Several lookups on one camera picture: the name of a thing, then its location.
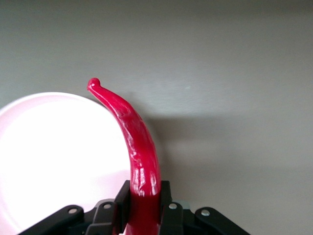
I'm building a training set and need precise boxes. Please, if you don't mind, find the pink round plate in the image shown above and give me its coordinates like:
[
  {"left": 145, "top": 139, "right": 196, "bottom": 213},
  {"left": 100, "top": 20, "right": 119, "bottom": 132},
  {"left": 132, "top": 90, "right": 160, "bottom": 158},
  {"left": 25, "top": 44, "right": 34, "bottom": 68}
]
[{"left": 0, "top": 92, "right": 134, "bottom": 235}]

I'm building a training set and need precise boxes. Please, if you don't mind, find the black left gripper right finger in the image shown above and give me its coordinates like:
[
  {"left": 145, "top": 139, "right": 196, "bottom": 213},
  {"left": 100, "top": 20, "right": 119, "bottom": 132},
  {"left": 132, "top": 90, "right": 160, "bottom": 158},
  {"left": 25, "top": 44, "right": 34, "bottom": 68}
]
[{"left": 158, "top": 180, "right": 184, "bottom": 235}]

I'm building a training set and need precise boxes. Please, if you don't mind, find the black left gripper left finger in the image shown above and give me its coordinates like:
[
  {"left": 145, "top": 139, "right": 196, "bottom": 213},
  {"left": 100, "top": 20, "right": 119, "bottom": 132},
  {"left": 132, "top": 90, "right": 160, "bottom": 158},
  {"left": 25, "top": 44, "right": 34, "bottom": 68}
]
[{"left": 85, "top": 180, "right": 132, "bottom": 235}]

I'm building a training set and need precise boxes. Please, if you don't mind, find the red chili pepper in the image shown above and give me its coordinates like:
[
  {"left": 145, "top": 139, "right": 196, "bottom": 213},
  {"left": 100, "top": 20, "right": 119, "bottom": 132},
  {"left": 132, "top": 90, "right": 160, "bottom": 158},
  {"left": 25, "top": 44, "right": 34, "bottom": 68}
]
[{"left": 87, "top": 77, "right": 162, "bottom": 235}]

